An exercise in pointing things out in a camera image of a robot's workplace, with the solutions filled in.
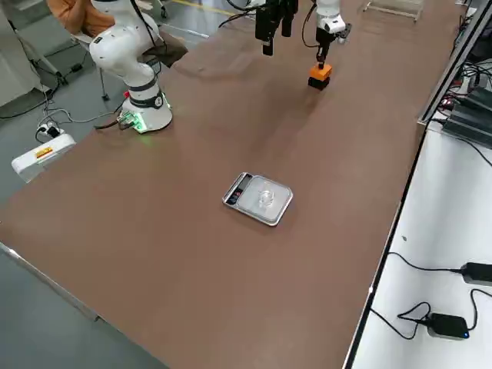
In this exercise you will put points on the black power adapter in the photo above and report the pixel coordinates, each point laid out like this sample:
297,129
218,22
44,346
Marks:
478,273

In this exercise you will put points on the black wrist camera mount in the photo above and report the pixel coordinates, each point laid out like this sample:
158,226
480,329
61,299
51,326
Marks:
344,32

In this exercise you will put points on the aluminium frame post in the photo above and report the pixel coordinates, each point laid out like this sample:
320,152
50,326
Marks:
453,61

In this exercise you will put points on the white side table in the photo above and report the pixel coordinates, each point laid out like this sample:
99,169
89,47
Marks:
442,230

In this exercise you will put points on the metal frame chair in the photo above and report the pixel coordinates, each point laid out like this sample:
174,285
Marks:
103,82

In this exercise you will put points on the white power strip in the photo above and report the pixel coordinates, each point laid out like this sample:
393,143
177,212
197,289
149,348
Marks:
50,130

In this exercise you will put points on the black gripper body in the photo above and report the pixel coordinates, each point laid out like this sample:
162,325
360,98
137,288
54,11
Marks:
323,38

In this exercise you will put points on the black finned power supply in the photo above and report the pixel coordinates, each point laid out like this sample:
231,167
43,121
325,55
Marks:
467,128
474,100

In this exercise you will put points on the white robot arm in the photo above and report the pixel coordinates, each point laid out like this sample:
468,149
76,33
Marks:
123,57
326,11

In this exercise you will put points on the black adapter with blue light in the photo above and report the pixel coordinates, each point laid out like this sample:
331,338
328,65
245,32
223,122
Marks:
447,326

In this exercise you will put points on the grey cabinet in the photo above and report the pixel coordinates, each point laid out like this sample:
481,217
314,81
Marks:
15,57

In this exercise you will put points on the small red circuit board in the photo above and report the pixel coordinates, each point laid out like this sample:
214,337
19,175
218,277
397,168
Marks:
447,103

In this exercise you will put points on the orange button box lid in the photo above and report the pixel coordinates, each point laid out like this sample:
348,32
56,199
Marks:
322,72

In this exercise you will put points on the person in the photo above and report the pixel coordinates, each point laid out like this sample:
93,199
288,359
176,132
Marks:
77,15

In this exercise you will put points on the clear measuring cup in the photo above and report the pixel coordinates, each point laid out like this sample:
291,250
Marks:
266,198

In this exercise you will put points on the green circuit board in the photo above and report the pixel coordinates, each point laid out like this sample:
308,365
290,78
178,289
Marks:
128,120

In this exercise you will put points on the white box with yellow label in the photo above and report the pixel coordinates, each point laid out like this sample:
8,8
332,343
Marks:
42,155

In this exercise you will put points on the white electronic scale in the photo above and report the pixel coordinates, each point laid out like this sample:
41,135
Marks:
246,209

